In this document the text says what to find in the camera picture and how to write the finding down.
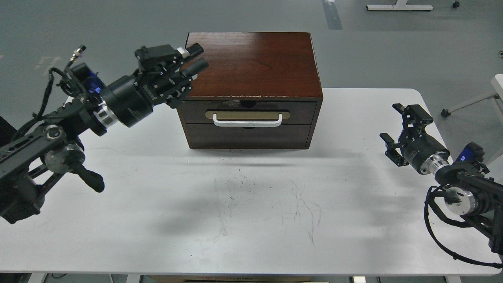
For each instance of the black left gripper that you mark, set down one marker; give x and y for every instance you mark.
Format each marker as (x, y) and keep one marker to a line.
(131, 98)

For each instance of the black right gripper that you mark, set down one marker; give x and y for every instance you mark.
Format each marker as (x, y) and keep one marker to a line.
(424, 153)

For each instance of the wooden drawer with white handle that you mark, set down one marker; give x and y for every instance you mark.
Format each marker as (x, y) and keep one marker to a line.
(293, 112)

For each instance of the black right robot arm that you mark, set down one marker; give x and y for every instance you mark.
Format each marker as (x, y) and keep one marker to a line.
(464, 197)

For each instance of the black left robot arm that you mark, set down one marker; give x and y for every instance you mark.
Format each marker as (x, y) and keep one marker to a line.
(36, 156)

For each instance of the dark wooden drawer cabinet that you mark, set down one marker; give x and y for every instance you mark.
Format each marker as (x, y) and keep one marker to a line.
(252, 67)

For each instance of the white chair base right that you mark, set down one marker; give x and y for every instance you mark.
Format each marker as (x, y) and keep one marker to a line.
(493, 97)

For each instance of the white table leg base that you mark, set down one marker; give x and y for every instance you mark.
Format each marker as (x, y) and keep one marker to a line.
(399, 5)

